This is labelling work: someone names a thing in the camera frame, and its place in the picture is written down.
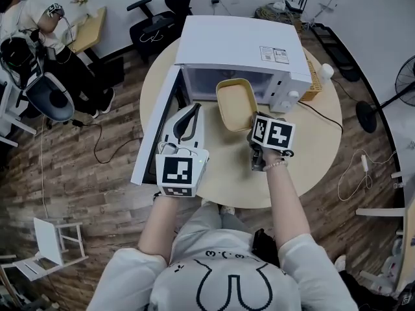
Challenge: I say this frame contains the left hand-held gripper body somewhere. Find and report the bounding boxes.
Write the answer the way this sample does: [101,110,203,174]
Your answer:
[155,103,210,198]

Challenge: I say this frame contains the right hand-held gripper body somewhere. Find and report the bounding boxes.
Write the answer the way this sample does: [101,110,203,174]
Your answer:
[246,111,296,172]

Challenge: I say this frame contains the beige food container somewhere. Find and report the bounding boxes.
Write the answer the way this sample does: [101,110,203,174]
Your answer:
[215,78,259,133]

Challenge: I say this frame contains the white microwave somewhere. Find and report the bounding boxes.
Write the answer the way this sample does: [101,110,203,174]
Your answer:
[130,14,313,186]

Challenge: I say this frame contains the person's left forearm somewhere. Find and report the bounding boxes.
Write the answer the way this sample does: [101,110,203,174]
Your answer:
[137,192,181,266]

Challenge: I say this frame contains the person's right forearm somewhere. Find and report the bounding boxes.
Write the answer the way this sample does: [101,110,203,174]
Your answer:
[260,147,313,249]

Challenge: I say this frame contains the grey trousers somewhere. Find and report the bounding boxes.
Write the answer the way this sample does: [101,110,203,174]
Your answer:
[174,202,254,241]

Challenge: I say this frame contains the yellow woven basket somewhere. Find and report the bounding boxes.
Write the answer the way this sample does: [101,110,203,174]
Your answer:
[298,57,326,102]

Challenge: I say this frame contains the white shoes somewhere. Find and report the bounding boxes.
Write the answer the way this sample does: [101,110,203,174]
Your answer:
[200,198,236,216]

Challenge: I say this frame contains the white bottle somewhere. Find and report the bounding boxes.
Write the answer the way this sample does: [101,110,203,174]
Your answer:
[318,63,335,84]

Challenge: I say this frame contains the black office chair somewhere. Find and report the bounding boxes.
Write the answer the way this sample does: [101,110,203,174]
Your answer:
[126,0,196,63]

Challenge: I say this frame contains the black floor shelf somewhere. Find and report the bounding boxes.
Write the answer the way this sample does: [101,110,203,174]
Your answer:
[310,22,361,83]

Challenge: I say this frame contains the white printed t-shirt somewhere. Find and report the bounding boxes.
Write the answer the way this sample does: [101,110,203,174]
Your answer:
[85,227,358,311]

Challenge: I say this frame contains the black antenna router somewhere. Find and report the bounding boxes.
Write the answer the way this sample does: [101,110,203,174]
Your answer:
[284,0,309,13]

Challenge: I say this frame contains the wooden desk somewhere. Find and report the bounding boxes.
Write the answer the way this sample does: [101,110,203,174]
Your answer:
[64,6,108,65]

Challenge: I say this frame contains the grey shell chair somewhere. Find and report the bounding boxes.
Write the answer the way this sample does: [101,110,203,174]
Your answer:
[23,71,76,123]

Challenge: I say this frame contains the white wooden rack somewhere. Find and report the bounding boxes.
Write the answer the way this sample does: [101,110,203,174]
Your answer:
[354,170,415,299]

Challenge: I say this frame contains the black standing fan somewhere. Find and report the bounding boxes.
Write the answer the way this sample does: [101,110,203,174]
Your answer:
[355,54,415,134]

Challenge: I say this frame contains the white wooden stool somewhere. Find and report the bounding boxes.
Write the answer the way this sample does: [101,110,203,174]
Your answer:
[0,217,89,283]

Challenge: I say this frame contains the black backpack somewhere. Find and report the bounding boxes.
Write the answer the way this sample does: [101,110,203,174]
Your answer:
[0,32,43,89]

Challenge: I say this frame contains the pink bead bracelet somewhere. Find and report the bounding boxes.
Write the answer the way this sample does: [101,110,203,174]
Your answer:
[262,159,289,172]

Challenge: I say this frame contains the black microwave power cable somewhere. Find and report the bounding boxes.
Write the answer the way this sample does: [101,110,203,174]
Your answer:
[297,100,344,136]

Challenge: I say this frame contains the black floor cable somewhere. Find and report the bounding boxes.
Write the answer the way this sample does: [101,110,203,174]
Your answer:
[73,118,144,165]

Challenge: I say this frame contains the white floor cable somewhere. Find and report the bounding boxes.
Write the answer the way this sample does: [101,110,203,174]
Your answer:
[337,150,398,202]

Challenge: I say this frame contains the tangled cable pile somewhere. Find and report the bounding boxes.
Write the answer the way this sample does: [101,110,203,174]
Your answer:
[255,3,303,29]

